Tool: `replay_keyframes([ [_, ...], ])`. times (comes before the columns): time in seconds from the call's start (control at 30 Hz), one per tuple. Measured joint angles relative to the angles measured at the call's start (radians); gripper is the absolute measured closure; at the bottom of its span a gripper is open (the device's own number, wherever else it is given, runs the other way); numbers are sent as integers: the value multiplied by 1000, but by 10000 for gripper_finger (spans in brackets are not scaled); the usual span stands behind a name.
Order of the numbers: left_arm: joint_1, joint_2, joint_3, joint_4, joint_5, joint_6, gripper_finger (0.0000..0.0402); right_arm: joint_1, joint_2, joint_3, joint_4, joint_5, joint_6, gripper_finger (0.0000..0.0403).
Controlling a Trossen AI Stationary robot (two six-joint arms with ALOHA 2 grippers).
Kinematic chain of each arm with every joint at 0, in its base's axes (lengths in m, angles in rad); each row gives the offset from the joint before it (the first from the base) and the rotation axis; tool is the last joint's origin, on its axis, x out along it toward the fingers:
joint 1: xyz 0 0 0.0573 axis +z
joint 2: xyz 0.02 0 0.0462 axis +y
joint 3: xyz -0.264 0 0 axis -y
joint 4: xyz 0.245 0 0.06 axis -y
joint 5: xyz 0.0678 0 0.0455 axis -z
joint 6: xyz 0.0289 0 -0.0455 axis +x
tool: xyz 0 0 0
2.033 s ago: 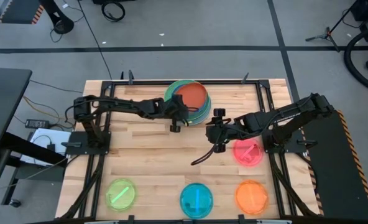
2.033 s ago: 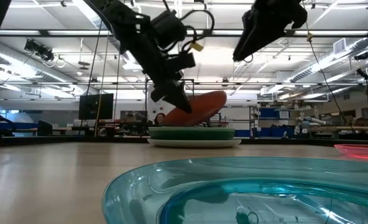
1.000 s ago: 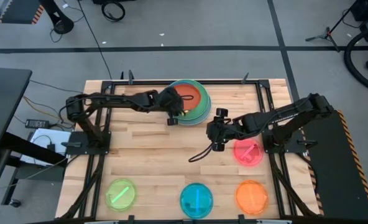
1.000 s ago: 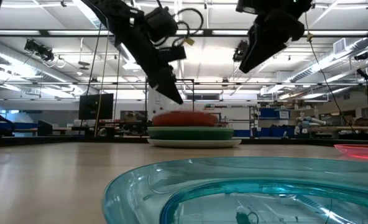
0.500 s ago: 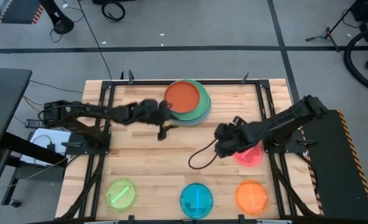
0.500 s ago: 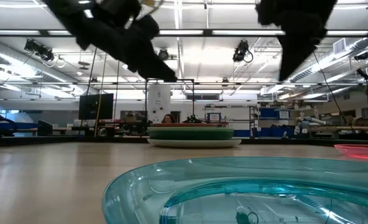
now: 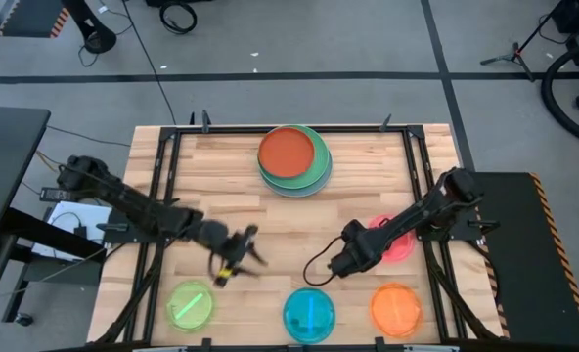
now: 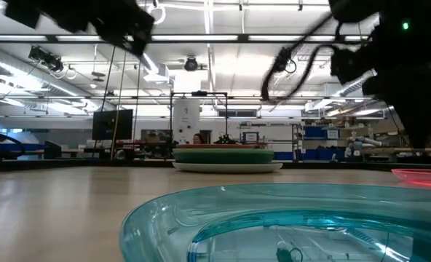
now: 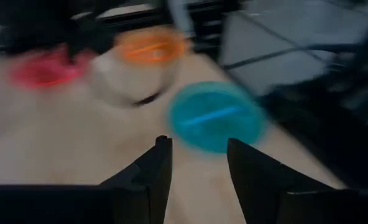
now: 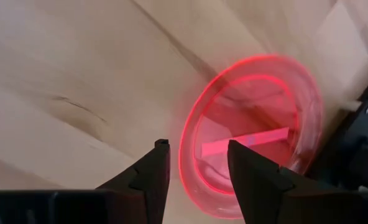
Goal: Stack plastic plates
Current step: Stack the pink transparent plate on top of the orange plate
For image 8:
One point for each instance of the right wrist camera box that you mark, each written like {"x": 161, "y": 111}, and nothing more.
{"x": 346, "y": 65}

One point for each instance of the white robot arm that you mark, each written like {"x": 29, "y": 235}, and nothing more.
{"x": 363, "y": 141}

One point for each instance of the blue storage bin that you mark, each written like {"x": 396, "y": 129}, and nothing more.
{"x": 315, "y": 131}

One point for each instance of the black camera rig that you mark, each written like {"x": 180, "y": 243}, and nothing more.
{"x": 46, "y": 58}

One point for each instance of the black monitor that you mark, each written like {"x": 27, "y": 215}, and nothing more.
{"x": 112, "y": 124}

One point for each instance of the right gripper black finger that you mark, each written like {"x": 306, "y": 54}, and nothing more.
{"x": 421, "y": 127}

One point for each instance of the dark green plastic plate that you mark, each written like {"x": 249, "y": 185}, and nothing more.
{"x": 222, "y": 157}

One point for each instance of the white cylinder tank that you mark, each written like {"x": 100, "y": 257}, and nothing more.
{"x": 185, "y": 120}

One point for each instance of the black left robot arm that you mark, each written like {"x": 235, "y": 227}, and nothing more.
{"x": 55, "y": 12}

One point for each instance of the red transparent plastic plate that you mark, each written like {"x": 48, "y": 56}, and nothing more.
{"x": 423, "y": 176}

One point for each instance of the blue transparent plastic plate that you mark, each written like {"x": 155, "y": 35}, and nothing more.
{"x": 164, "y": 225}

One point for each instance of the black ceiling camera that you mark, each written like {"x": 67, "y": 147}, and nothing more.
{"x": 191, "y": 64}

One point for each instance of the black metal frame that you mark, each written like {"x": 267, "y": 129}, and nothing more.
{"x": 171, "y": 116}

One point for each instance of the person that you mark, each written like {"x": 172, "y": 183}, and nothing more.
{"x": 198, "y": 138}

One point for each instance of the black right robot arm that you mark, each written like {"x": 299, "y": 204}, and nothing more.
{"x": 419, "y": 36}

